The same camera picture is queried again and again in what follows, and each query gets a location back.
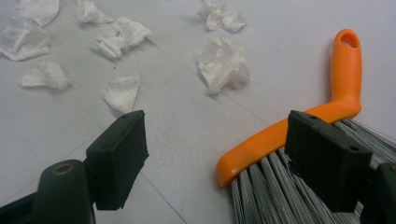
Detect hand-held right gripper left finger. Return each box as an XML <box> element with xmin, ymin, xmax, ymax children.
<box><xmin>85</xmin><ymin>109</ymin><xmax>149</xmax><ymax>211</ymax></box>

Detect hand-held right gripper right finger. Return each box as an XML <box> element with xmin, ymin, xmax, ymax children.
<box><xmin>284</xmin><ymin>109</ymin><xmax>374</xmax><ymax>214</ymax></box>

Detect orange hand brush grey bristles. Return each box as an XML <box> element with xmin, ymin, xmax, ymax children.
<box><xmin>215</xmin><ymin>28</ymin><xmax>396</xmax><ymax>224</ymax></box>

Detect scattered crumpled white tissues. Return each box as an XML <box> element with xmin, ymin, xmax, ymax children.
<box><xmin>0</xmin><ymin>0</ymin><xmax>252</xmax><ymax>114</ymax></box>

